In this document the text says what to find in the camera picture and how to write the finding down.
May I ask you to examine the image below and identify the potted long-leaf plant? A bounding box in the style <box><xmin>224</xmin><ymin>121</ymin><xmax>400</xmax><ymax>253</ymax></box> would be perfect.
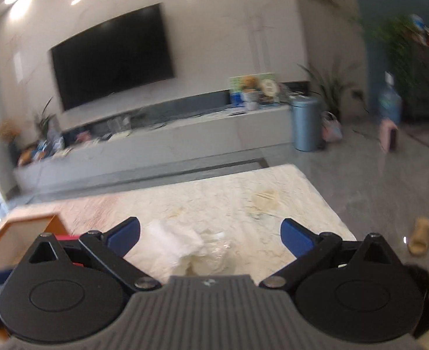
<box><xmin>298</xmin><ymin>62</ymin><xmax>362</xmax><ymax>122</ymax></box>

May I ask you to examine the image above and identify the clear bag of white stuffing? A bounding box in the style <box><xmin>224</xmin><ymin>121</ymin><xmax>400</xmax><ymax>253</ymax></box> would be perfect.
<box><xmin>143</xmin><ymin>220</ymin><xmax>234</xmax><ymax>276</ymax></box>

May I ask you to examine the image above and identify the orange cardboard box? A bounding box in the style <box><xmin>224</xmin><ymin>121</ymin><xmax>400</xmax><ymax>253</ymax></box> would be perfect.
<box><xmin>0</xmin><ymin>213</ymin><xmax>70</xmax><ymax>275</ymax></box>

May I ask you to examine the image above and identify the blue water jug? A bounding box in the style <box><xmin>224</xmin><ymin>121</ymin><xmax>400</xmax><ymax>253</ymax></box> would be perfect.
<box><xmin>378</xmin><ymin>73</ymin><xmax>402</xmax><ymax>125</ymax></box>

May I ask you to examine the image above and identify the blue metal trash bin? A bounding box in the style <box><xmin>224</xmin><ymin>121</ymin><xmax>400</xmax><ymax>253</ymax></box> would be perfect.
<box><xmin>290</xmin><ymin>96</ymin><xmax>323</xmax><ymax>152</ymax></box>

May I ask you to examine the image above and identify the pink space heater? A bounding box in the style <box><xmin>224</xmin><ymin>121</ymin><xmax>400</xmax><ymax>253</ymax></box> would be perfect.
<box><xmin>379</xmin><ymin>120</ymin><xmax>400</xmax><ymax>153</ymax></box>

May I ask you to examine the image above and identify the woven basket bag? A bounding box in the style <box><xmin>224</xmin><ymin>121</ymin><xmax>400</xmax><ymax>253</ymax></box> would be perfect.
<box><xmin>321</xmin><ymin>111</ymin><xmax>343</xmax><ymax>143</ymax></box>

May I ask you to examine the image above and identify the black flat television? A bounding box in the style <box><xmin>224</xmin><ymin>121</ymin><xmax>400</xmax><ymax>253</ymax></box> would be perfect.
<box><xmin>50</xmin><ymin>3</ymin><xmax>175</xmax><ymax>112</ymax></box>

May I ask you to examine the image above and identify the grey white television console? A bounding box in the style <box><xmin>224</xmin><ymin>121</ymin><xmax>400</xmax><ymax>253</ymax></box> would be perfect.
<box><xmin>13</xmin><ymin>93</ymin><xmax>296</xmax><ymax>195</ymax></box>

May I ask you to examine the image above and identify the green picture board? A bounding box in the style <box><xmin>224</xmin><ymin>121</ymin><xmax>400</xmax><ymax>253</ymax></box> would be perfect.
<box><xmin>229</xmin><ymin>73</ymin><xmax>278</xmax><ymax>108</ymax></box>

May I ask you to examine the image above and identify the dried flower bouquet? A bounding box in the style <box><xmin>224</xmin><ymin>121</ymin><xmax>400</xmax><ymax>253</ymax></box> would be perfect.
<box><xmin>0</xmin><ymin>118</ymin><xmax>22</xmax><ymax>154</ymax></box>

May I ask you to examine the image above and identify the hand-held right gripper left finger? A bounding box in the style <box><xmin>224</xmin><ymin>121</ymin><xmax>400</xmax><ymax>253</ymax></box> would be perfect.
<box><xmin>24</xmin><ymin>217</ymin><xmax>162</xmax><ymax>293</ymax></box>

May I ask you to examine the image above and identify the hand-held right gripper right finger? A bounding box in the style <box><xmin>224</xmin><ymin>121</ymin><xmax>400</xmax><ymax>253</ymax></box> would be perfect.
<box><xmin>259</xmin><ymin>218</ymin><xmax>398</xmax><ymax>293</ymax></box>

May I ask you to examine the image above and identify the red box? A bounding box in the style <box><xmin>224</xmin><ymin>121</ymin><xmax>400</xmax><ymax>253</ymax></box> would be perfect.
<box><xmin>58</xmin><ymin>235</ymin><xmax>84</xmax><ymax>267</ymax></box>

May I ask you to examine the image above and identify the green plant in vase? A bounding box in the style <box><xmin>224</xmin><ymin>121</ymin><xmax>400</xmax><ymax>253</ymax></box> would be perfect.
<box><xmin>32</xmin><ymin>97</ymin><xmax>60</xmax><ymax>144</ymax></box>

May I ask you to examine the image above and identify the tan slipper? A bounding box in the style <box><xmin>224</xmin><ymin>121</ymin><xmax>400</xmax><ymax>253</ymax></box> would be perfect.
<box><xmin>407</xmin><ymin>217</ymin><xmax>429</xmax><ymax>256</ymax></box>

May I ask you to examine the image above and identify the hanging green vine plant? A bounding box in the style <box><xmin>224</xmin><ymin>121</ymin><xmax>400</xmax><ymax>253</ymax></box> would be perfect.
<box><xmin>358</xmin><ymin>15</ymin><xmax>421</xmax><ymax>97</ymax></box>

